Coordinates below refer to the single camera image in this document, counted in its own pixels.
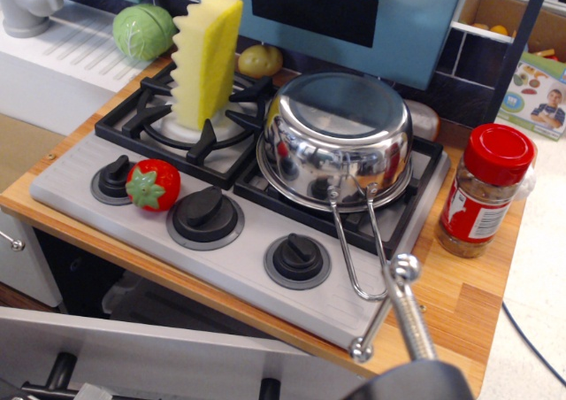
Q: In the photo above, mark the left black burner grate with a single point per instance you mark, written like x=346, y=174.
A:
x=145, y=123

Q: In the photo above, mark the toy potato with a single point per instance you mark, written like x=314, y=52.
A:
x=260, y=60

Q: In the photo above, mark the chrome towel rail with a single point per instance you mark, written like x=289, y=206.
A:
x=399, y=274

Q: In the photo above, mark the black burner grate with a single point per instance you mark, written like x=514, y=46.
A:
x=403, y=216
x=145, y=123

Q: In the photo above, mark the upside-down steel pot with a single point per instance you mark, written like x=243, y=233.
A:
x=338, y=142

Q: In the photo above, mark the cardboard box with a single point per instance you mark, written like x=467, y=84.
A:
x=548, y=32

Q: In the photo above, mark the middle black stove knob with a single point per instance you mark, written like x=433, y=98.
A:
x=205, y=220

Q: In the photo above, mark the grey open oven door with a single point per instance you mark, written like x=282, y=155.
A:
x=155, y=362

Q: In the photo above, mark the right black burner grate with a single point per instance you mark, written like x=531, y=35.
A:
x=403, y=216

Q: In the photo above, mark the red-lidded spice jar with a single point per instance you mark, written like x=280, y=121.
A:
x=487, y=179

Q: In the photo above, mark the grey toy stove top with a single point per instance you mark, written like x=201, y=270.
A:
x=332, y=311

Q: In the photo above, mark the red toy strawberry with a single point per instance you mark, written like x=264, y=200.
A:
x=153, y=185

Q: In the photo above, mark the white sink drainboard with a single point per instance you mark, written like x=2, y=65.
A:
x=60, y=78

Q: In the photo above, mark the green toy cabbage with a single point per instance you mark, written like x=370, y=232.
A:
x=144, y=31

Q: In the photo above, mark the black stove knob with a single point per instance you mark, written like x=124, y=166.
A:
x=297, y=262
x=205, y=220
x=108, y=186

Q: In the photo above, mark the left black stove knob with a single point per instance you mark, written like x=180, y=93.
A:
x=108, y=186

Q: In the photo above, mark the yellow sponge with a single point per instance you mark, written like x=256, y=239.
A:
x=204, y=59

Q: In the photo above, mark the toy food box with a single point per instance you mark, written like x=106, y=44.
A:
x=535, y=97

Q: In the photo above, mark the grey toy faucet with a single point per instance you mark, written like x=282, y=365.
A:
x=28, y=18

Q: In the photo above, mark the right black stove knob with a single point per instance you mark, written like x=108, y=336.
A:
x=297, y=262

